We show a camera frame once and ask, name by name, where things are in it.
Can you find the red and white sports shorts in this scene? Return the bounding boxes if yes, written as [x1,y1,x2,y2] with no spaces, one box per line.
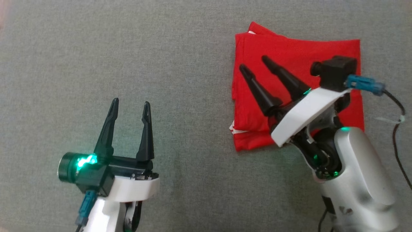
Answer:
[229,21,365,152]

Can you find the large grey sofa seat cushion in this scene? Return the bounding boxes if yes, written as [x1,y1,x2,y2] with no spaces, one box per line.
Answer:
[0,0,412,232]

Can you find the right black cable blue plug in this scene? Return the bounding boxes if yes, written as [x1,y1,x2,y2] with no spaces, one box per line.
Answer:
[345,74,412,191]

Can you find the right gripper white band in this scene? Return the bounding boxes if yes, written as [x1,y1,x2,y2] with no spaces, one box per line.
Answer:
[239,55,351,147]

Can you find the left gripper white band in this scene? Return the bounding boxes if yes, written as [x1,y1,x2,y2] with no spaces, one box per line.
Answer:
[94,98,160,202]

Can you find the black cable blue plug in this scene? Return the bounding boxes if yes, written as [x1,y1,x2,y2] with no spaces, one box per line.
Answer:
[75,190,98,232]
[345,74,412,191]

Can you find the left black cable blue plug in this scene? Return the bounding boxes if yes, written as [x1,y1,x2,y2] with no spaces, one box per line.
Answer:
[75,190,98,232]

